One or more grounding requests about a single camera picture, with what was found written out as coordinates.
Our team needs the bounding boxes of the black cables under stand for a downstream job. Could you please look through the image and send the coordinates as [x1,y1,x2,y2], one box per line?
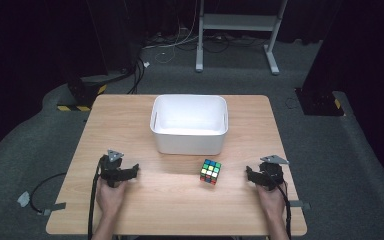
[202,32,268,54]

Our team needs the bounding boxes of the white metal stand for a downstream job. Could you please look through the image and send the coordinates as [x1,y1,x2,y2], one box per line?
[195,0,290,76]

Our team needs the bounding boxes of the long grey tape strip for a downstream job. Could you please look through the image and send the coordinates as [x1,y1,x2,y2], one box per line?
[41,202,67,217]

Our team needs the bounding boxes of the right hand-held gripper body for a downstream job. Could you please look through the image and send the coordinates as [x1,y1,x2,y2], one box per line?
[258,154,290,192]

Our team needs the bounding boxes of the person's left hand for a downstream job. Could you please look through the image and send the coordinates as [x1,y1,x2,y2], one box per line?
[95,179,130,218]

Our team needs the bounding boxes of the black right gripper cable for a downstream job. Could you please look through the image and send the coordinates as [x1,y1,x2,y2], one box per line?
[269,169,293,240]

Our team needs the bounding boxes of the small grey tape piece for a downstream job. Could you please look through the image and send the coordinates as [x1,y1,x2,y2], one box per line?
[16,190,31,209]

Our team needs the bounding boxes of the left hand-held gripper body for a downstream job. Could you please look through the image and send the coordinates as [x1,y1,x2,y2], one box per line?
[98,149,125,189]

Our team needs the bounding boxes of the white plastic bin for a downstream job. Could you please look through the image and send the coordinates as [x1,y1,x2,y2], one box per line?
[149,94,229,156]

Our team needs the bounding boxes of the black stand base yellow mark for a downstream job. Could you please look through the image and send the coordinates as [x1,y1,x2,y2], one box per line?
[294,87,345,117]

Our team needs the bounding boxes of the person's right hand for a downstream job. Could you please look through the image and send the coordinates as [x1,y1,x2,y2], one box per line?
[255,182,287,222]

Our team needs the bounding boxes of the multicoloured puzzle cube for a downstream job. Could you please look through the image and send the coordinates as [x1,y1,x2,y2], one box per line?
[199,158,223,186]

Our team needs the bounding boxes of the black stand base hazard striped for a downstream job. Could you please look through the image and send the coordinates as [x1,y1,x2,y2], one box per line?
[56,73,109,113]

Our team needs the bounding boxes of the black floor cable loop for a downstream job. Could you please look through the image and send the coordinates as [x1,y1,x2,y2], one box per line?
[29,172,68,214]

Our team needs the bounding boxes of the white floor cable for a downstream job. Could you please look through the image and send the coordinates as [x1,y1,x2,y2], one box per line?
[142,0,202,65]

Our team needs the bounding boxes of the black floor cable bundle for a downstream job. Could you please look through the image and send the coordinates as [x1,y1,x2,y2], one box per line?
[126,55,147,95]

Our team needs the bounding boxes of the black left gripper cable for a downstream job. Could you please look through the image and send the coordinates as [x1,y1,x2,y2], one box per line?
[87,156,105,240]

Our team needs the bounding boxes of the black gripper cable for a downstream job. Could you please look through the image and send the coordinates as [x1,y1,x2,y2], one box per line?
[87,156,105,240]
[269,169,293,240]

